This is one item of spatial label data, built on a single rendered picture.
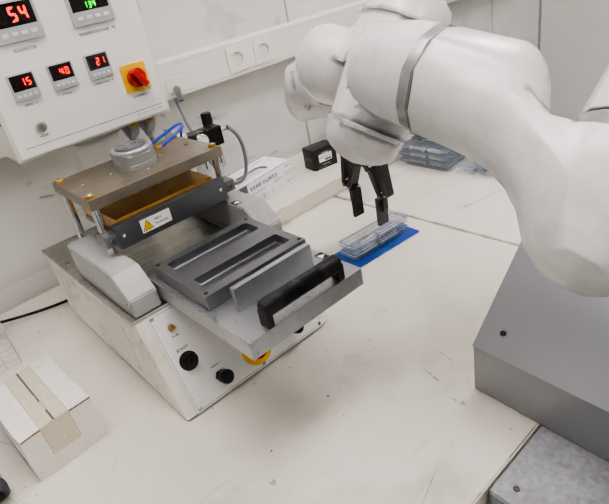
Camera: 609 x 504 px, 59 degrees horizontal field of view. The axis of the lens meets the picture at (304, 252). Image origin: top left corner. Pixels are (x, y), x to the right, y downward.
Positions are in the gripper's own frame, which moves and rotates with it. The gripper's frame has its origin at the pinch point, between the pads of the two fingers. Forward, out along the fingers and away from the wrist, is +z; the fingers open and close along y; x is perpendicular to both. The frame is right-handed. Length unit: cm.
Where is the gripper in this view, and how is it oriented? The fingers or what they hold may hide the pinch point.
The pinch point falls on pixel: (369, 208)
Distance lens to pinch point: 129.0
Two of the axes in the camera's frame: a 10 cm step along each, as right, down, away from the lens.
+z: 1.8, 8.5, 4.9
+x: 7.7, -4.3, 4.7
